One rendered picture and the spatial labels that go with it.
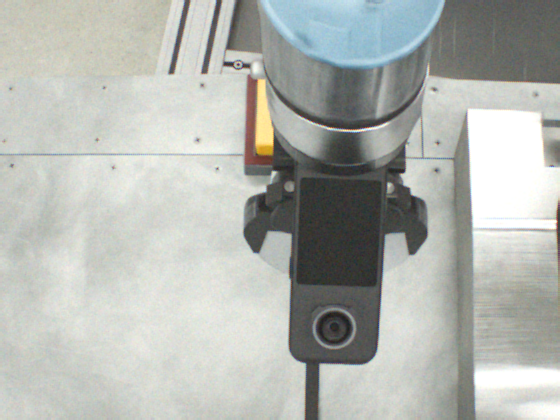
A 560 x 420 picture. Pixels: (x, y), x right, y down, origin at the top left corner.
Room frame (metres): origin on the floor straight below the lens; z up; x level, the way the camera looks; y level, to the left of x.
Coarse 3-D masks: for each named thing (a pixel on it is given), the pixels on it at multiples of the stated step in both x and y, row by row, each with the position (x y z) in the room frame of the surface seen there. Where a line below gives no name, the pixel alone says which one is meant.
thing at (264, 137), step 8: (264, 80) 0.43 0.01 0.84; (264, 88) 0.42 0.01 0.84; (264, 96) 0.41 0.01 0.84; (264, 104) 0.41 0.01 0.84; (264, 112) 0.40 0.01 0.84; (264, 120) 0.39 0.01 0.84; (264, 128) 0.38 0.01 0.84; (272, 128) 0.38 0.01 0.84; (256, 136) 0.38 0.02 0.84; (264, 136) 0.38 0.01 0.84; (272, 136) 0.38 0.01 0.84; (256, 144) 0.37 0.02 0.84; (264, 144) 0.37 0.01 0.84; (272, 144) 0.37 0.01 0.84; (264, 152) 0.37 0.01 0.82
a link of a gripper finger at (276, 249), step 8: (272, 176) 0.28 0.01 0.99; (272, 232) 0.23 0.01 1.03; (280, 232) 0.23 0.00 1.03; (264, 240) 0.23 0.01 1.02; (272, 240) 0.23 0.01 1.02; (280, 240) 0.23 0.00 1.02; (288, 240) 0.23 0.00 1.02; (264, 248) 0.23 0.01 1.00; (272, 248) 0.23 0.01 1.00; (280, 248) 0.23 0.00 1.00; (288, 248) 0.23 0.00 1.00; (264, 256) 0.23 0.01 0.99; (272, 256) 0.23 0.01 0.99; (280, 256) 0.23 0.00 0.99; (288, 256) 0.23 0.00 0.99; (272, 264) 0.23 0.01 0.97; (280, 264) 0.23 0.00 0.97; (288, 264) 0.23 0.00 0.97; (288, 272) 0.23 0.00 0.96
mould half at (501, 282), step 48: (480, 144) 0.34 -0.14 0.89; (528, 144) 0.34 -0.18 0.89; (480, 192) 0.31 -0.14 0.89; (528, 192) 0.31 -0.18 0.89; (480, 240) 0.27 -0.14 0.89; (528, 240) 0.27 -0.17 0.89; (480, 288) 0.24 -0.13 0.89; (528, 288) 0.24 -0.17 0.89; (480, 336) 0.20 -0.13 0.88; (528, 336) 0.20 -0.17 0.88; (480, 384) 0.17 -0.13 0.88; (528, 384) 0.17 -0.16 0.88
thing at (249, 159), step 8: (248, 80) 0.43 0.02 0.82; (256, 80) 0.43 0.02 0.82; (248, 88) 0.43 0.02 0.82; (248, 96) 0.42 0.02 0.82; (248, 104) 0.41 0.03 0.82; (248, 112) 0.41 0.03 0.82; (248, 120) 0.40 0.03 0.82; (248, 128) 0.39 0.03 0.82; (248, 136) 0.39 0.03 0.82; (248, 144) 0.38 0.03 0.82; (248, 152) 0.37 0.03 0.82; (248, 160) 0.37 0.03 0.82; (256, 160) 0.37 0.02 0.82; (264, 160) 0.37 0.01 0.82
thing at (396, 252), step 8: (392, 240) 0.23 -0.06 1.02; (400, 240) 0.23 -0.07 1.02; (392, 248) 0.23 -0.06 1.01; (400, 248) 0.23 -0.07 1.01; (384, 256) 0.23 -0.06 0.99; (392, 256) 0.23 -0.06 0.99; (400, 256) 0.23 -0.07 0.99; (408, 256) 0.23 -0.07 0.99; (384, 264) 0.23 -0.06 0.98; (392, 264) 0.23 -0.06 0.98; (384, 272) 0.23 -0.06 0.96
